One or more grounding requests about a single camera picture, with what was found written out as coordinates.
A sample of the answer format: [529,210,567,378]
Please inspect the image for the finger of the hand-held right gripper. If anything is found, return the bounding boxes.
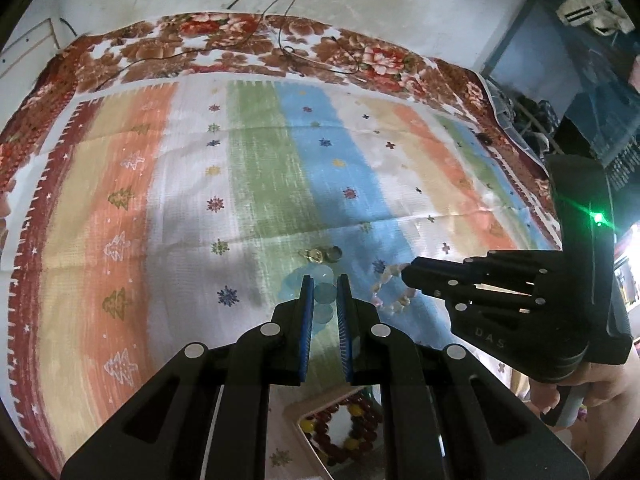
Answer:
[410,249,552,288]
[401,269,550,315]

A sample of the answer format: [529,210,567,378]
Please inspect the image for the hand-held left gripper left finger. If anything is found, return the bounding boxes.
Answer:
[60,275,316,480]

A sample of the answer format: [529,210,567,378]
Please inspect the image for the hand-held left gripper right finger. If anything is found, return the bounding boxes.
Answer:
[336,274,591,480]

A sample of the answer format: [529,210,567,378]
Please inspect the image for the pale pink bead bracelet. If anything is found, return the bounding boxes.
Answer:
[371,261,418,317]

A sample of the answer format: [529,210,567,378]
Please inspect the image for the red beaded bracelet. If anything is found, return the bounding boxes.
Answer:
[302,395,381,466]

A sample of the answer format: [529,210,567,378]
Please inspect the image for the person's right forearm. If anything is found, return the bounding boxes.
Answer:
[570,344,640,480]

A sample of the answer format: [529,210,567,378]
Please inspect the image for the person's right hand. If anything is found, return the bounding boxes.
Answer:
[527,377,561,417]

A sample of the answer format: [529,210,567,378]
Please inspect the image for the dark cloth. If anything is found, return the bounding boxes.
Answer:
[520,100,561,147]

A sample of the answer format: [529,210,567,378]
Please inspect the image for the striped patterned cloth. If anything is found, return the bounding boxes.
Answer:
[0,80,563,480]

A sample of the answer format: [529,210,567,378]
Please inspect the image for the white striped fabric item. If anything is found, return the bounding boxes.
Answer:
[557,0,633,36]

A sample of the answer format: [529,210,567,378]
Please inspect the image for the red floral blanket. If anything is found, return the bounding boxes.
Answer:
[0,12,561,461]

